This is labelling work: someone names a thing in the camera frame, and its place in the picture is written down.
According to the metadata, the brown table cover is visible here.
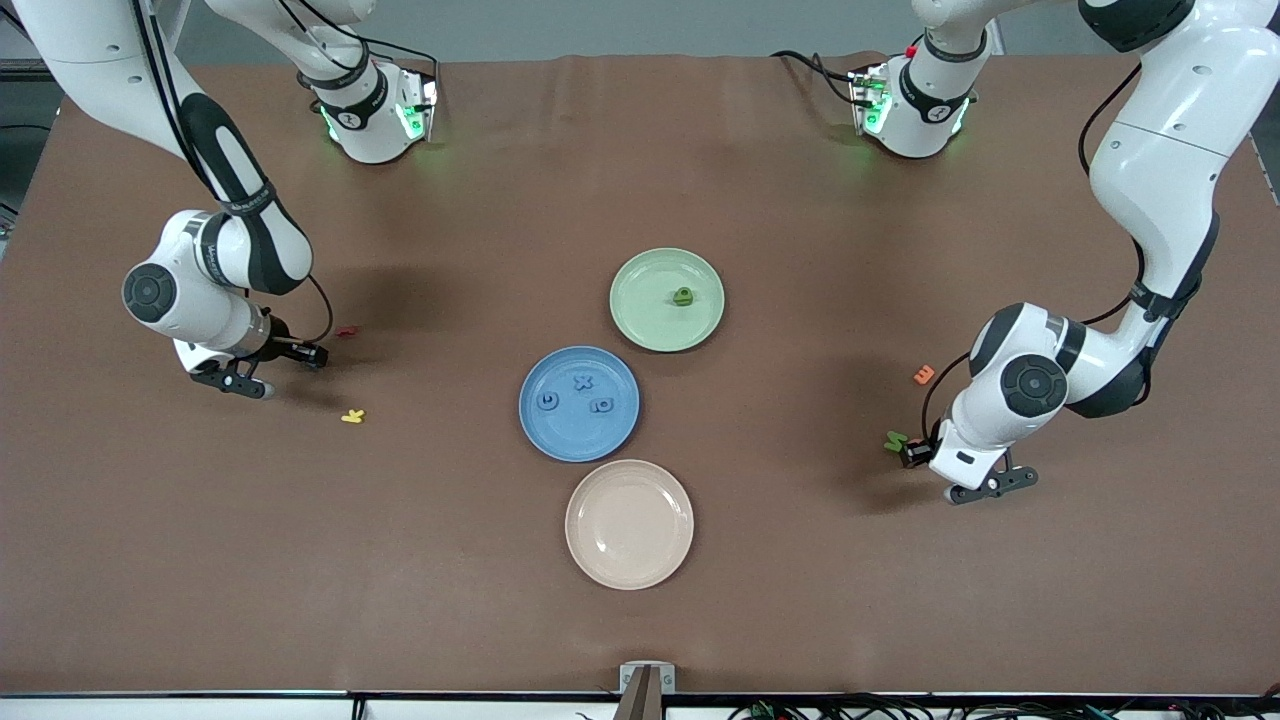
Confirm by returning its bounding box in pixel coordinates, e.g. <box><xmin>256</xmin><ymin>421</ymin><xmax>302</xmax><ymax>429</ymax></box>
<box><xmin>0</xmin><ymin>52</ymin><xmax>1280</xmax><ymax>696</ymax></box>

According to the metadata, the blue plate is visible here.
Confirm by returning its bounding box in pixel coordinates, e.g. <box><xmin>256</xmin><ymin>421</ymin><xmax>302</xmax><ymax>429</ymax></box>
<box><xmin>518</xmin><ymin>345</ymin><xmax>641</xmax><ymax>464</ymax></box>

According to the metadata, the beige plate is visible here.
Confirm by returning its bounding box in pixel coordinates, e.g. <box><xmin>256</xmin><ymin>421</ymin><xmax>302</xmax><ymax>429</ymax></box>
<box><xmin>564</xmin><ymin>458</ymin><xmax>695</xmax><ymax>591</ymax></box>

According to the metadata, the green plate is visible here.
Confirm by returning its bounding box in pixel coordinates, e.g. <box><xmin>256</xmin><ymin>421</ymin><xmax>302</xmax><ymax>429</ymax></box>
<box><xmin>609</xmin><ymin>247</ymin><xmax>726</xmax><ymax>354</ymax></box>

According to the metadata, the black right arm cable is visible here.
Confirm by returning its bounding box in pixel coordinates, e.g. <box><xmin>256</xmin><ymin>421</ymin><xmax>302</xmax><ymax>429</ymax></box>
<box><xmin>130</xmin><ymin>0</ymin><xmax>334</xmax><ymax>349</ymax></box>

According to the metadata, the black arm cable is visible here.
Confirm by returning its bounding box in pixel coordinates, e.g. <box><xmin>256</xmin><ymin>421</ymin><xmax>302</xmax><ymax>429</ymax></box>
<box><xmin>918</xmin><ymin>60</ymin><xmax>1151</xmax><ymax>446</ymax></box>
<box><xmin>130</xmin><ymin>0</ymin><xmax>334</xmax><ymax>349</ymax></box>

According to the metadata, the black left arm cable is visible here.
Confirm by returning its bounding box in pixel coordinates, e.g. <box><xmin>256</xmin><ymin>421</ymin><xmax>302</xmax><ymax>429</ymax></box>
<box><xmin>918</xmin><ymin>60</ymin><xmax>1151</xmax><ymax>446</ymax></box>

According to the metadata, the black right base cable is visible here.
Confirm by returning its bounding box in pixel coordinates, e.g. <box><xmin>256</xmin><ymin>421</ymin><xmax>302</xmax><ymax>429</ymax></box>
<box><xmin>360</xmin><ymin>38</ymin><xmax>443</xmax><ymax>81</ymax></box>

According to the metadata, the black base cable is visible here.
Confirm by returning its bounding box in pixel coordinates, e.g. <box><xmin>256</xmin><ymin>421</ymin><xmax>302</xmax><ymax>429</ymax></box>
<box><xmin>360</xmin><ymin>38</ymin><xmax>443</xmax><ymax>81</ymax></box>
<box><xmin>770</xmin><ymin>48</ymin><xmax>863</xmax><ymax>106</ymax></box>

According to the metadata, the grey metal bracket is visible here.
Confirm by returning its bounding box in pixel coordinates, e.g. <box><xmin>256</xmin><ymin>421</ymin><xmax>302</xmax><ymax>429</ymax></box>
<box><xmin>619</xmin><ymin>662</ymin><xmax>677</xmax><ymax>695</ymax></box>

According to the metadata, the black left base cable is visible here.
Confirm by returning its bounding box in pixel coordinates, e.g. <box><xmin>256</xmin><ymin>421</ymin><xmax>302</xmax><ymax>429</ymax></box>
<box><xmin>770</xmin><ymin>48</ymin><xmax>863</xmax><ymax>106</ymax></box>

